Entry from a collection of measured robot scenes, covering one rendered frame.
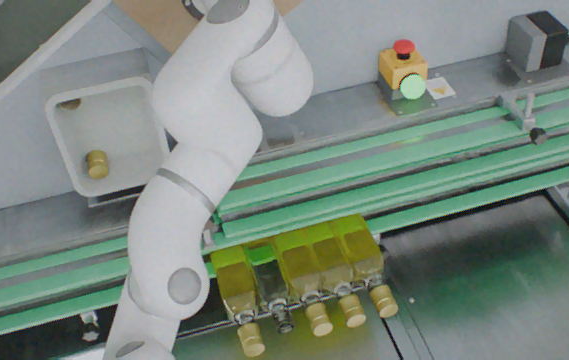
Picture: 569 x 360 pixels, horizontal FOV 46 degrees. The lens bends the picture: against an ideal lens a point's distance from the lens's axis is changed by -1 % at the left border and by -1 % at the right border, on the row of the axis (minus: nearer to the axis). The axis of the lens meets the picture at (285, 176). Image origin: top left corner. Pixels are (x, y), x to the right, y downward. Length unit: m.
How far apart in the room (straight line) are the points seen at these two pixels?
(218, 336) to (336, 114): 0.47
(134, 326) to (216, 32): 0.38
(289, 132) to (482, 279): 0.50
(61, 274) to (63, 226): 0.10
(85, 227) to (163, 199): 0.50
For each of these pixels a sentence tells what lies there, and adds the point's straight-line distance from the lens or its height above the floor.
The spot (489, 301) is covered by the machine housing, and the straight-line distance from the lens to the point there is 1.40.
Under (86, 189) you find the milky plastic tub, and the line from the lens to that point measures 1.24.
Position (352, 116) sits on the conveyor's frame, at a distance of 1.26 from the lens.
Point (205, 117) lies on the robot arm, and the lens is 0.77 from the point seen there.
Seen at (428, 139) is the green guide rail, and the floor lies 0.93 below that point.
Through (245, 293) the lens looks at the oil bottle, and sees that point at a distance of 1.16.
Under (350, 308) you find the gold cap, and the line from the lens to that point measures 1.14.
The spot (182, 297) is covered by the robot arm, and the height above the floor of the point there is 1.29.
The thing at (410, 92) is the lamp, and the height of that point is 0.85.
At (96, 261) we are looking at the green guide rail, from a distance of 1.25.
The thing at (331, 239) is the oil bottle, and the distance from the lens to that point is 1.22.
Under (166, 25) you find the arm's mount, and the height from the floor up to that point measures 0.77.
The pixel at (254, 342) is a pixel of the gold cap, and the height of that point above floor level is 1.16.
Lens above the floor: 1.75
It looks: 44 degrees down
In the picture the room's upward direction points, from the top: 157 degrees clockwise
